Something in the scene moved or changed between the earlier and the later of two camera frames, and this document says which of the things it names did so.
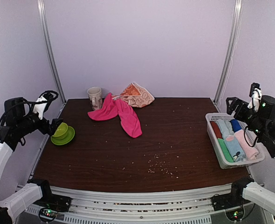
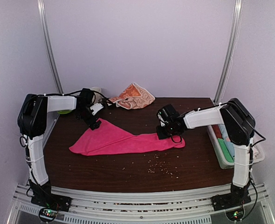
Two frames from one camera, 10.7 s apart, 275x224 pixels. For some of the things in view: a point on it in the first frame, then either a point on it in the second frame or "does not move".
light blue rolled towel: [225, 128] does not move
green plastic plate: [70, 136] -> [64, 112]
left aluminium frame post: [41, 8] does not move
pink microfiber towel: [112, 108] -> [109, 137]
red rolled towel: [217, 130] does not move
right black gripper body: [239, 114] -> [168, 132]
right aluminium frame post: [234, 41] does not move
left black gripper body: [44, 129] -> [87, 120]
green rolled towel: [225, 150] does not move
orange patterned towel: [136, 95] does not move
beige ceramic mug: [95, 95] does not move
